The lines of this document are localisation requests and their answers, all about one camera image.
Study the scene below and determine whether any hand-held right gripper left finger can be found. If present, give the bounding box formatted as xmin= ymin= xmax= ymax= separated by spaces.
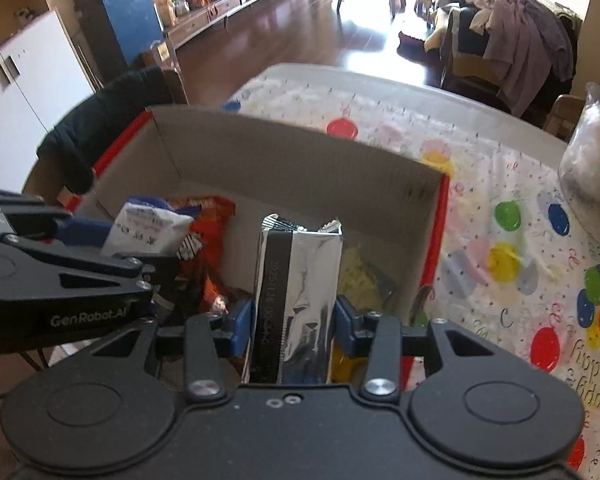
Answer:
xmin=60 ymin=297 xmax=256 ymax=406

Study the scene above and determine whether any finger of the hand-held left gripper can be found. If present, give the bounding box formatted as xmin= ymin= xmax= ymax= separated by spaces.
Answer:
xmin=0 ymin=186 xmax=116 ymax=252
xmin=0 ymin=234 xmax=178 ymax=307

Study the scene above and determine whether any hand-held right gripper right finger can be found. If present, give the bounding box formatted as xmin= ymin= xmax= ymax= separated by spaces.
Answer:
xmin=334 ymin=295 xmax=523 ymax=406

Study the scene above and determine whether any white blue snack packet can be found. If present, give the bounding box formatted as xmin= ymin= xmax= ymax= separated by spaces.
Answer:
xmin=100 ymin=195 xmax=195 ymax=259

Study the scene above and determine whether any pale yellow snack packet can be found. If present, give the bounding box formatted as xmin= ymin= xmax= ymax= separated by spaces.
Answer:
xmin=340 ymin=247 xmax=402 ymax=311

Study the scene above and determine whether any silver foil snack packet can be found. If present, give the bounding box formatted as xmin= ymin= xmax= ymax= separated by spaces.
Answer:
xmin=242 ymin=214 xmax=343 ymax=386

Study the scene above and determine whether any orange snack packet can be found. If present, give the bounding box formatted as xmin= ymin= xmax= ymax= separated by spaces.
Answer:
xmin=167 ymin=195 xmax=241 ymax=317

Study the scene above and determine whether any red cardboard box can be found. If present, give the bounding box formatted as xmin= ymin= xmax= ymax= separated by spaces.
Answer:
xmin=62 ymin=105 xmax=453 ymax=391

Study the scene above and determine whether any black jacket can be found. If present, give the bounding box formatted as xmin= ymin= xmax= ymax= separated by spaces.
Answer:
xmin=36 ymin=66 xmax=173 ymax=196

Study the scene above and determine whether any white cabinet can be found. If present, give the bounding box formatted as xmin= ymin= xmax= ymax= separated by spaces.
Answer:
xmin=0 ymin=7 xmax=96 ymax=196

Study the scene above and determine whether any blue cabinet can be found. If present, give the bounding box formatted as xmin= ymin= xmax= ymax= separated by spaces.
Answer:
xmin=65 ymin=0 xmax=166 ymax=73

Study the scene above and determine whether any wooden TV cabinet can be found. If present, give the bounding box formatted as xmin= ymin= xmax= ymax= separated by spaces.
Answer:
xmin=167 ymin=0 xmax=291 ymax=48

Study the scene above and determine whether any yellow blanket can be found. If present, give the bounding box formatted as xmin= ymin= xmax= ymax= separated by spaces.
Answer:
xmin=425 ymin=25 xmax=486 ymax=91

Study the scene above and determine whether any clear plastic bag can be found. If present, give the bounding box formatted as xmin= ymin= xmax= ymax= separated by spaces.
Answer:
xmin=558 ymin=82 xmax=600 ymax=253

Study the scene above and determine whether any dark red floor cushion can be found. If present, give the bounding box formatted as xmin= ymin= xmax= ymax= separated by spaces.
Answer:
xmin=397 ymin=30 xmax=426 ymax=53

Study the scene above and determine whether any chair piled with clothes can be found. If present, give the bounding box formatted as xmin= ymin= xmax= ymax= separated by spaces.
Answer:
xmin=440 ymin=0 xmax=583 ymax=116

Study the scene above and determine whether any purple garment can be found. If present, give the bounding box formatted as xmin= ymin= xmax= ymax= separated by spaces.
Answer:
xmin=482 ymin=0 xmax=575 ymax=118

